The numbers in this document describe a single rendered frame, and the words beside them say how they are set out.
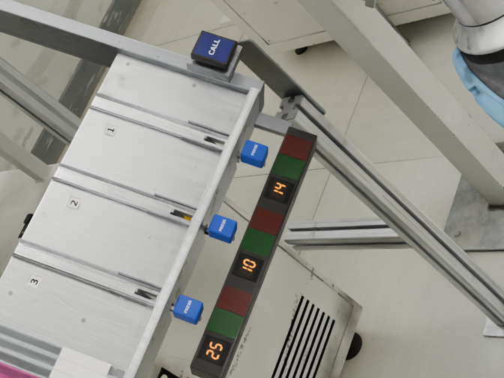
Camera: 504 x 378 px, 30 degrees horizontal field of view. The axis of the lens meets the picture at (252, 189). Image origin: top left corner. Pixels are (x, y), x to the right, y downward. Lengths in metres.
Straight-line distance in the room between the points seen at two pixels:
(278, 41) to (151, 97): 1.33
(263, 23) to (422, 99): 0.96
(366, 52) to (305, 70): 1.02
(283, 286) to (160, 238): 0.57
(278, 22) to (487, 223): 0.89
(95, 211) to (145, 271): 0.10
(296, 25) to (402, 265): 0.79
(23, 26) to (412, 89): 0.65
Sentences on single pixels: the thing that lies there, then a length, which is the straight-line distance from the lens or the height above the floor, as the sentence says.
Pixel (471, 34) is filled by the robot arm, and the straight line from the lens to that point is 0.90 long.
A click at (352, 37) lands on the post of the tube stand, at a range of 1.54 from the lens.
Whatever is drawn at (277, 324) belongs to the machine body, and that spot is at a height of 0.26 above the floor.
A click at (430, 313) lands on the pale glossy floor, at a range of 1.84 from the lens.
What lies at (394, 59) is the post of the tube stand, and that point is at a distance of 1.58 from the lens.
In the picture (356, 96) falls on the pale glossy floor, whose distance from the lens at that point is 2.35.
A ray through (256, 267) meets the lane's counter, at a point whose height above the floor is 0.65.
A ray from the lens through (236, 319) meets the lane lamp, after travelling 1.12.
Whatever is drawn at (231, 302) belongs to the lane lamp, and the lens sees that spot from 1.13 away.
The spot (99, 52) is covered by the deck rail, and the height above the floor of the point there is 0.86.
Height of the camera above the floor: 1.34
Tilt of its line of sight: 34 degrees down
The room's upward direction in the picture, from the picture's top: 50 degrees counter-clockwise
